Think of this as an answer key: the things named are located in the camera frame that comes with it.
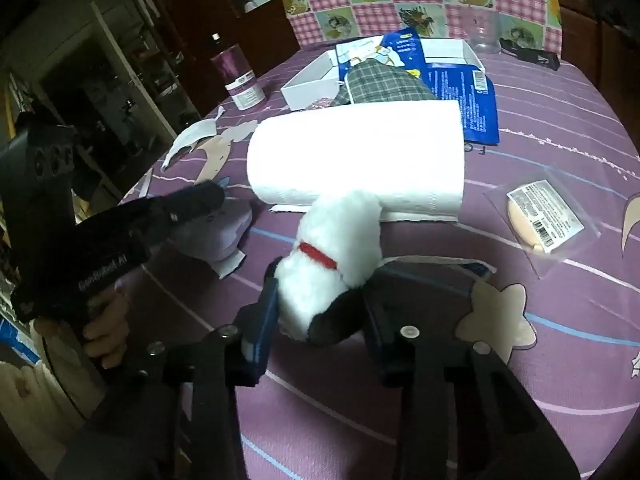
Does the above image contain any brown wooden cabinet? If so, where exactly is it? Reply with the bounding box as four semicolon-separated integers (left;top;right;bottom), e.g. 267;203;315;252
545;0;640;106

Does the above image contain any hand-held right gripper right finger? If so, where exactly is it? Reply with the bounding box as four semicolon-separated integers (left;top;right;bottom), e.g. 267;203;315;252
362;265;581;480

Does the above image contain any white cardboard box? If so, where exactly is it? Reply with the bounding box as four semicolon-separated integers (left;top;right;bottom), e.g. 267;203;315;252
280;37;487;112

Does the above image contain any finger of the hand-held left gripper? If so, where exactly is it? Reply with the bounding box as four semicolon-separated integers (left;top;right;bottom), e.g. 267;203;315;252
144;180;227;242

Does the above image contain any white plush dog red collar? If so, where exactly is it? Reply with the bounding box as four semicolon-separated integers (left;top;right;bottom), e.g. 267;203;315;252
275;187;387;348

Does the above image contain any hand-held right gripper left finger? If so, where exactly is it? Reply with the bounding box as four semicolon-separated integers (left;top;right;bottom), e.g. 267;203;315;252
55;257;282;480

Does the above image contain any white framed cabinet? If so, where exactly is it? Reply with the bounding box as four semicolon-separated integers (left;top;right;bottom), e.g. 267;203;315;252
0;0;181;196

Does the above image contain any black strap clip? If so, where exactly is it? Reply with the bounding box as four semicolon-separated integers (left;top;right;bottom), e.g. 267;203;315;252
499;37;562;71

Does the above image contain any person's left hand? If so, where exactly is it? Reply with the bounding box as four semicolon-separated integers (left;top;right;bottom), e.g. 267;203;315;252
81;284;132;370

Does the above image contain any clear glass cup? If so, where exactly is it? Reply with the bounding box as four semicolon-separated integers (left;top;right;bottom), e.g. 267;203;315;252
462;7;503;56

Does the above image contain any purple bottle white label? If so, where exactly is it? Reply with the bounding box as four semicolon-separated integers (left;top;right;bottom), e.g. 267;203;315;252
210;32;267;112

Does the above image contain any white paper towel roll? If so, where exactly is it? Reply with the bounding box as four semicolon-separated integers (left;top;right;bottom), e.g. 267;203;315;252
246;100;467;224

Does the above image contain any grey plaid cloth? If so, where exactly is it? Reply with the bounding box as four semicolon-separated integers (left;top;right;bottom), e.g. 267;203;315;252
332;57;441;107

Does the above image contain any blue printed package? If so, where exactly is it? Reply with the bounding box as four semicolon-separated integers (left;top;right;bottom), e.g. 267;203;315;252
336;30;501;146

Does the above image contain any powder puff clear packet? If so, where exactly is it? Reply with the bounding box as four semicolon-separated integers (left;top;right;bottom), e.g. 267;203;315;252
482;167;603;281

